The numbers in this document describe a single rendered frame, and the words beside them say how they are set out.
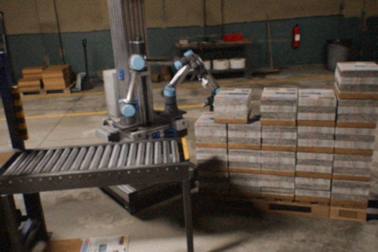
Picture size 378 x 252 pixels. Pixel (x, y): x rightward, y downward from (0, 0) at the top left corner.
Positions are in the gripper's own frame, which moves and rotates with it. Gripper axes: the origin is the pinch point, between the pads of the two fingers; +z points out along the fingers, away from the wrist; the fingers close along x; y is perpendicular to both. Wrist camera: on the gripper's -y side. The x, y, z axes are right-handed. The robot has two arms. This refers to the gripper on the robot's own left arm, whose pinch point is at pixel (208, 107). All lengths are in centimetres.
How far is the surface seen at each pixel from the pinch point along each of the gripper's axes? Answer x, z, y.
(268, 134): 61, 43, -11
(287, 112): 76, 43, 9
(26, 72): -526, -388, -37
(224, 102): 25, 44, 17
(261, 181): 56, 44, -55
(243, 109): 41, 43, 10
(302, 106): 88, 43, 14
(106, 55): -382, -513, -17
